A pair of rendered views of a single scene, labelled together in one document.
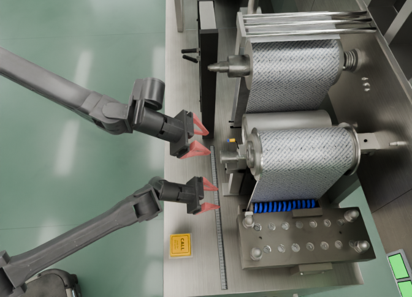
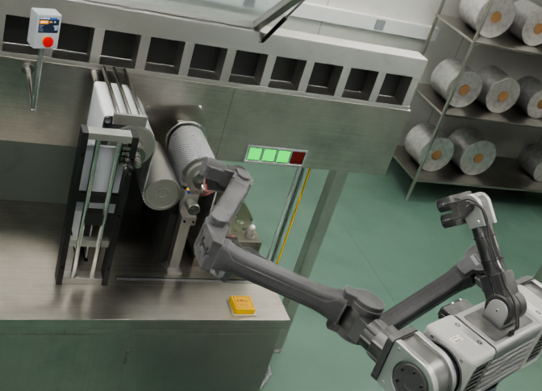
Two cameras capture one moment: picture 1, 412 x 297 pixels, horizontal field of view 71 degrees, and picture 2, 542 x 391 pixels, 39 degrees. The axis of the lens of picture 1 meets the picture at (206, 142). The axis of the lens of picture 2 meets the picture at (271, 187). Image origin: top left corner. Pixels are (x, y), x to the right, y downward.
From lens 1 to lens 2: 2.26 m
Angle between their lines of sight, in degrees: 77
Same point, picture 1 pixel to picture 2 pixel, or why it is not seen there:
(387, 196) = (217, 135)
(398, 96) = (179, 86)
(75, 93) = (236, 189)
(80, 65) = not seen: outside the picture
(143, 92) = (219, 164)
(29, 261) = not seen: hidden behind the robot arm
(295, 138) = (198, 145)
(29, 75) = (231, 204)
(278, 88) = not seen: hidden behind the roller
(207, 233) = (223, 289)
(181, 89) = (14, 301)
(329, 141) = (197, 134)
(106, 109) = (245, 176)
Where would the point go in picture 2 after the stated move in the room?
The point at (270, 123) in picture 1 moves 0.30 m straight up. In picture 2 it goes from (165, 168) to (185, 85)
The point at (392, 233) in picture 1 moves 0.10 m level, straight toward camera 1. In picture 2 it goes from (236, 147) to (251, 160)
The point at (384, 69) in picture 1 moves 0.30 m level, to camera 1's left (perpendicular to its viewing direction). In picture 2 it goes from (154, 83) to (166, 123)
